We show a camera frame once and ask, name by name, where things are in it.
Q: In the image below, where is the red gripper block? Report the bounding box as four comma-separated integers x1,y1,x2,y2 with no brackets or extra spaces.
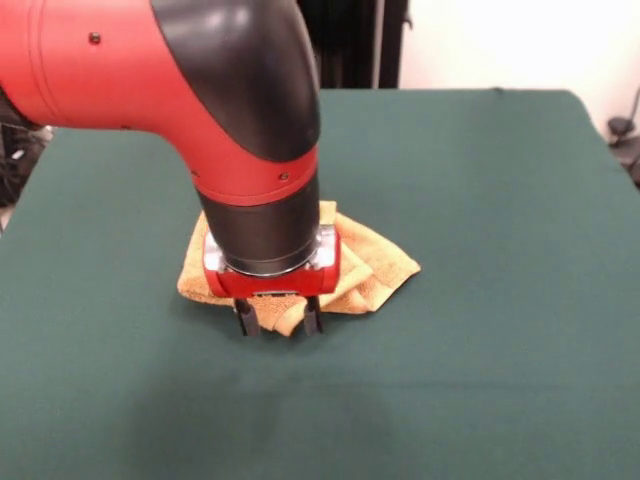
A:
202,224,343,338

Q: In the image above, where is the orange terry towel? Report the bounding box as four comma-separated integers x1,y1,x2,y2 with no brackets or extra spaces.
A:
177,199,422,338

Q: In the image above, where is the dark green tablecloth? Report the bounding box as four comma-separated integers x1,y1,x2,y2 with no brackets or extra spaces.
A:
0,87,640,480

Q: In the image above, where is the black equipment pile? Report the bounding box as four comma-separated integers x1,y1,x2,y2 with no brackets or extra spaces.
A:
0,122,51,209

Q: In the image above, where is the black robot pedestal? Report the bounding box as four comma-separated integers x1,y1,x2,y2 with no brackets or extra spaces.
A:
299,0,415,91

